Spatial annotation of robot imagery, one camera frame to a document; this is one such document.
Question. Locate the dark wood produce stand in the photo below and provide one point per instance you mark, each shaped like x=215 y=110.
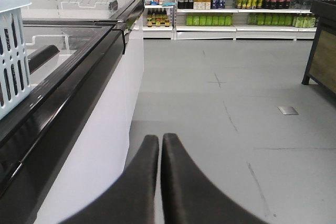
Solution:
x=321 y=63

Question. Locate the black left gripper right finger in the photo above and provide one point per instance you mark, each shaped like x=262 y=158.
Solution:
x=188 y=196

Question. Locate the chest freezer black rim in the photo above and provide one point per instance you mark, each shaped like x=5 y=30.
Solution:
x=66 y=143

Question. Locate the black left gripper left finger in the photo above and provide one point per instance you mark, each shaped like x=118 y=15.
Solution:
x=130 y=199

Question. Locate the light blue plastic basket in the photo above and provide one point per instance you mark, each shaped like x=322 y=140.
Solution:
x=15 y=73

